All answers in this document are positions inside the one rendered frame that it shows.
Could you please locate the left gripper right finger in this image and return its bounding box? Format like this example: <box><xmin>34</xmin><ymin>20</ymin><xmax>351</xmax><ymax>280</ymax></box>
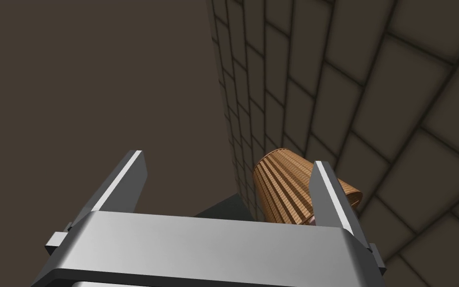
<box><xmin>308</xmin><ymin>160</ymin><xmax>371</xmax><ymax>250</ymax></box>

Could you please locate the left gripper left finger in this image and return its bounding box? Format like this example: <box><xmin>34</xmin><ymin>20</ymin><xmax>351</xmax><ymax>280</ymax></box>
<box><xmin>68</xmin><ymin>149</ymin><xmax>148</xmax><ymax>232</ymax></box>

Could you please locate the brown wicker basket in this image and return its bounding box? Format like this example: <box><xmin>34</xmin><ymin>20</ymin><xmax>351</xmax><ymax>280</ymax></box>
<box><xmin>252</xmin><ymin>148</ymin><xmax>363</xmax><ymax>226</ymax></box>

